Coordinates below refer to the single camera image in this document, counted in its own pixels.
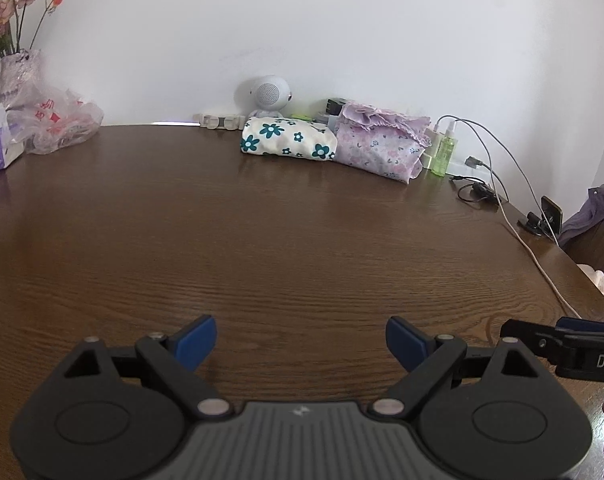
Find green sanitizer bottle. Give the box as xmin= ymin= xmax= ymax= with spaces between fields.
xmin=430 ymin=119 xmax=457 ymax=177

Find wooden chair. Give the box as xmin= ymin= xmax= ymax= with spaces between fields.
xmin=564 ymin=222 xmax=604 ymax=274

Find white robot figurine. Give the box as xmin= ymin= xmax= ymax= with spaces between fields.
xmin=234 ymin=75 xmax=292 ymax=118

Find black phone on stand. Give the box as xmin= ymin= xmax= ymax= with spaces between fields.
xmin=518 ymin=195 xmax=562 ymax=240

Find white power strip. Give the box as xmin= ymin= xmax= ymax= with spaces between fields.
xmin=192 ymin=114 xmax=247 ymax=131

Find white teal floral garment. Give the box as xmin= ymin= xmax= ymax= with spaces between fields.
xmin=240 ymin=117 xmax=338 ymax=162

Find black cable bundle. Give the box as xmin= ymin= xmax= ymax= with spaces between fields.
xmin=452 ymin=173 xmax=506 ymax=207

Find pink floral folded garment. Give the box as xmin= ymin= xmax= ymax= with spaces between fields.
xmin=334 ymin=102 xmax=432 ymax=184

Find red white plastic bag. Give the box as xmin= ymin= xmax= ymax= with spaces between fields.
xmin=6 ymin=81 xmax=104 ymax=155

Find lilac wrapped vase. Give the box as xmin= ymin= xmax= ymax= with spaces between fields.
xmin=0 ymin=49 xmax=45 ymax=110

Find white charging cable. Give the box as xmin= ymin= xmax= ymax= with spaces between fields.
xmin=433 ymin=115 xmax=583 ymax=319

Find purple jacket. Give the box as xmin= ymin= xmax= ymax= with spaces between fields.
xmin=558 ymin=184 xmax=604 ymax=248

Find black box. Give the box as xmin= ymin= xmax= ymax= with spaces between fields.
xmin=325 ymin=98 xmax=348 ymax=116

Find small green boxes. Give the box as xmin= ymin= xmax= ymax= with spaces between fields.
xmin=289 ymin=114 xmax=314 ymax=122

